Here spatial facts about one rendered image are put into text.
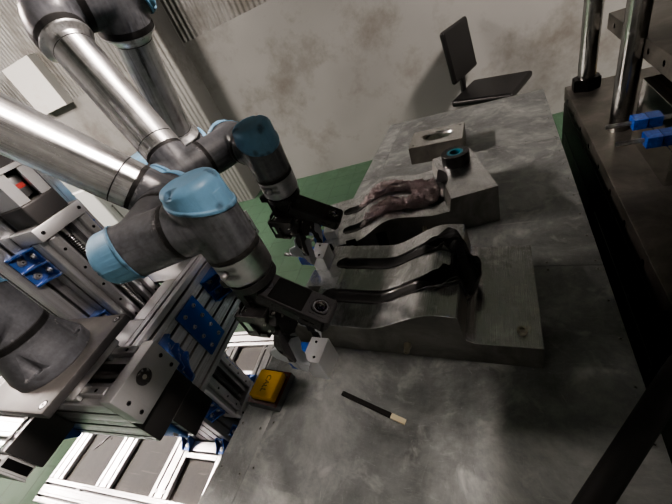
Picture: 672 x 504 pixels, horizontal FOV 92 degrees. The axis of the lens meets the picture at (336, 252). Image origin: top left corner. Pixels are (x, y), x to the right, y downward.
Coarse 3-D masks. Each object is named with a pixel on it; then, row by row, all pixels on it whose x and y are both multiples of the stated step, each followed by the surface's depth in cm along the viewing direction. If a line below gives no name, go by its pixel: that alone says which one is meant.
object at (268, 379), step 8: (264, 376) 71; (272, 376) 70; (280, 376) 70; (256, 384) 70; (264, 384) 70; (272, 384) 69; (280, 384) 69; (256, 392) 69; (264, 392) 68; (272, 392) 67; (264, 400) 68; (272, 400) 67
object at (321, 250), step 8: (312, 248) 84; (320, 248) 82; (328, 248) 82; (296, 256) 86; (320, 256) 80; (328, 256) 83; (304, 264) 85; (312, 264) 84; (320, 264) 82; (328, 264) 83
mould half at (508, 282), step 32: (448, 224) 73; (352, 256) 84; (384, 256) 81; (448, 256) 66; (480, 256) 73; (512, 256) 69; (320, 288) 79; (352, 288) 75; (384, 288) 72; (448, 288) 59; (480, 288) 66; (512, 288) 63; (352, 320) 68; (384, 320) 64; (416, 320) 58; (448, 320) 55; (480, 320) 60; (512, 320) 58; (416, 352) 65; (448, 352) 62; (480, 352) 59; (512, 352) 56
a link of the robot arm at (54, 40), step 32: (32, 0) 55; (64, 0) 57; (32, 32) 56; (64, 32) 57; (64, 64) 58; (96, 64) 58; (96, 96) 58; (128, 96) 58; (128, 128) 58; (160, 128) 59; (160, 160) 59; (192, 160) 60
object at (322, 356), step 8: (304, 344) 60; (312, 344) 58; (320, 344) 57; (328, 344) 57; (312, 352) 56; (320, 352) 56; (328, 352) 57; (336, 352) 60; (312, 360) 55; (320, 360) 55; (328, 360) 57; (336, 360) 60; (296, 368) 60; (312, 368) 56; (320, 368) 55; (328, 368) 57; (320, 376) 58; (328, 376) 57
